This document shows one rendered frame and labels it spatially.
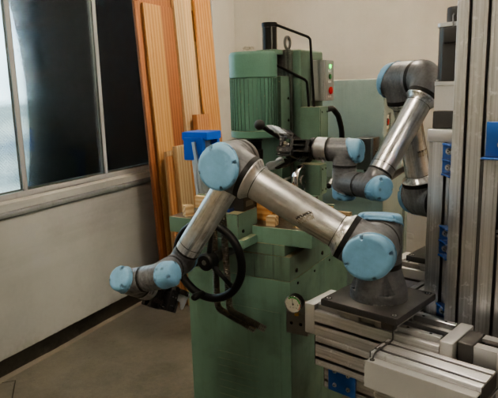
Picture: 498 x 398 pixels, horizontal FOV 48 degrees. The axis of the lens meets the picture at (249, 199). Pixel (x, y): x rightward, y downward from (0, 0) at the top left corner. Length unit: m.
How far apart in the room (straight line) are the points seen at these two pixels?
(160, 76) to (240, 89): 1.65
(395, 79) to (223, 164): 0.72
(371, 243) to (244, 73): 0.93
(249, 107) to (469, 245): 0.91
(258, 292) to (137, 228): 1.79
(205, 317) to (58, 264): 1.23
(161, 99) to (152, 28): 0.43
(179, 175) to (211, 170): 2.13
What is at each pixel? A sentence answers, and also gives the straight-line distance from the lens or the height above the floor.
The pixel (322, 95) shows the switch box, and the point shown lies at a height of 1.34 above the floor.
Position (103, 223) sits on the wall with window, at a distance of 3.43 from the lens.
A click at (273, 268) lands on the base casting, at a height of 0.75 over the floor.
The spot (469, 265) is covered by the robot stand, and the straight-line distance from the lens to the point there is 1.56.
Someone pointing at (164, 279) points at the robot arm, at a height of 0.87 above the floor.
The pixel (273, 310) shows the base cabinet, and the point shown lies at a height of 0.59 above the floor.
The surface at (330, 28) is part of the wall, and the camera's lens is 4.48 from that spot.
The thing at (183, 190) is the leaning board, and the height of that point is 0.76.
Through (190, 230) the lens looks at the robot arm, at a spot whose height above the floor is 0.97.
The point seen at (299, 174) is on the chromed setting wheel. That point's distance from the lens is 2.15.
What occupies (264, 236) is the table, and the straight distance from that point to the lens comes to 1.95.
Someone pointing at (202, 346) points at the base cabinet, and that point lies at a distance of 2.26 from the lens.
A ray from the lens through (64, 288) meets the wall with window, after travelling 3.27.
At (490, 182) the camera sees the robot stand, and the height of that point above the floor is 1.13.
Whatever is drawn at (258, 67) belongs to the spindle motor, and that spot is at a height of 1.45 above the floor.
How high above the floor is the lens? 1.37
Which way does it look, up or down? 11 degrees down
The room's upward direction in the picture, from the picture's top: 2 degrees counter-clockwise
